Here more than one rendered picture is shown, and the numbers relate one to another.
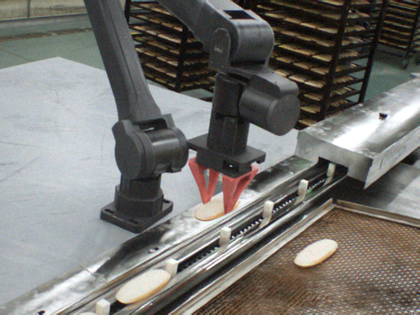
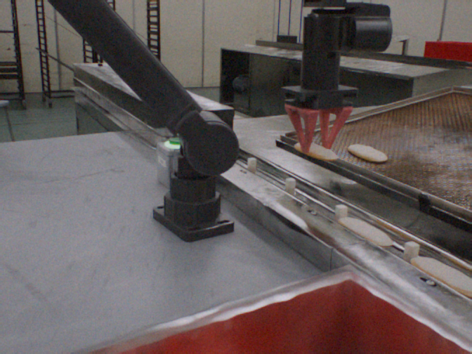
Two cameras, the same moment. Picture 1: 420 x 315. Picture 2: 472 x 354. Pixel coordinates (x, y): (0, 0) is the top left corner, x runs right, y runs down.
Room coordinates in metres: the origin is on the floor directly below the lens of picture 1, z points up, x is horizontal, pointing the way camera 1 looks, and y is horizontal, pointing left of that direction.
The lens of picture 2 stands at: (0.49, 0.71, 1.13)
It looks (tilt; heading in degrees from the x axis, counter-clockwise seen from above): 17 degrees down; 301
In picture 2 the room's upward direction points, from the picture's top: 2 degrees clockwise
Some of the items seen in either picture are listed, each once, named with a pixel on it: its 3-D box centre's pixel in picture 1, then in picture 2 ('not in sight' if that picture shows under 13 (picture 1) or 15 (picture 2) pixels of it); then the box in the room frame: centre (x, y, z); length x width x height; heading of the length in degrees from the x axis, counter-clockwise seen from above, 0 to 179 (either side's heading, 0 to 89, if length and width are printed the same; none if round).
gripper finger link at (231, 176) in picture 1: (224, 181); (320, 121); (0.79, -0.03, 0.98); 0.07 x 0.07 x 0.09; 57
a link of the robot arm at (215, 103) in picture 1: (237, 94); (326, 33); (0.79, -0.02, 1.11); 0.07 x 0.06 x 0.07; 44
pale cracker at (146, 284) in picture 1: (144, 284); (364, 230); (0.68, 0.06, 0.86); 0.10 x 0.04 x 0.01; 148
